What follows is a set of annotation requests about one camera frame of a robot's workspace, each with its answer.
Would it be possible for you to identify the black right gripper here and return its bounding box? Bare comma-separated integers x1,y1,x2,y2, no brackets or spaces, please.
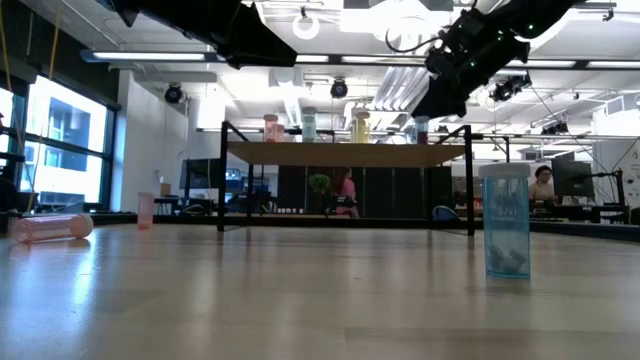
412,22,531,120

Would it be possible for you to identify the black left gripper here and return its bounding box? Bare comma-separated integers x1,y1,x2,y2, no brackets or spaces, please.
139,0,299,70

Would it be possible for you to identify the short pink medicine bottle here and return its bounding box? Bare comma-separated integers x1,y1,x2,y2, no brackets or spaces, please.
263,113,280,143

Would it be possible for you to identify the small clear vial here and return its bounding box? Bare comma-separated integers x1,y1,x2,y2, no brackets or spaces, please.
301,106,318,143

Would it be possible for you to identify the blue bottle with white pills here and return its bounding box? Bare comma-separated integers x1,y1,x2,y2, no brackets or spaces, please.
478,162,532,280

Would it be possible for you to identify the black cabinet row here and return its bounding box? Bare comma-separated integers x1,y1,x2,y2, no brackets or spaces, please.
277,165,454,220

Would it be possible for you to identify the blue rounded object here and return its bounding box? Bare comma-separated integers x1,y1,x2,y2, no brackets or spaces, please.
432,204,459,223

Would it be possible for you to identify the long ceiling light bar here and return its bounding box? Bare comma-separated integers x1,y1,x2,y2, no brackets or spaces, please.
82,48,640,70

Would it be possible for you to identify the person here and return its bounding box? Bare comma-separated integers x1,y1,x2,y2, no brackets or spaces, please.
332,167,360,219
528,164,559,202

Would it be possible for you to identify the black computer monitor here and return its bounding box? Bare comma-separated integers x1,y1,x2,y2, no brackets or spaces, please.
179,158,224,191
551,158,595,200

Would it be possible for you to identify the small green tree plant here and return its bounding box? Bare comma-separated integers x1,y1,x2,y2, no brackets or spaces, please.
307,173,333,215

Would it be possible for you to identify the white ring lamp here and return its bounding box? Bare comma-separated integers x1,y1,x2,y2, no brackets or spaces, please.
292,5,321,41

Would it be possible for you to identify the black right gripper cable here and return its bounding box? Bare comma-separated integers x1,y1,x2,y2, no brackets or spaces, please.
384,22,446,54

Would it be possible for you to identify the wooden shelf black frame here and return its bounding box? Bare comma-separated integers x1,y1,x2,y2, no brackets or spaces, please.
217,120,512,237

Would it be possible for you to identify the yellow cable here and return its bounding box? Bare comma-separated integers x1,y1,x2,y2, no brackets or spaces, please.
0,0,26,166
27,0,64,214

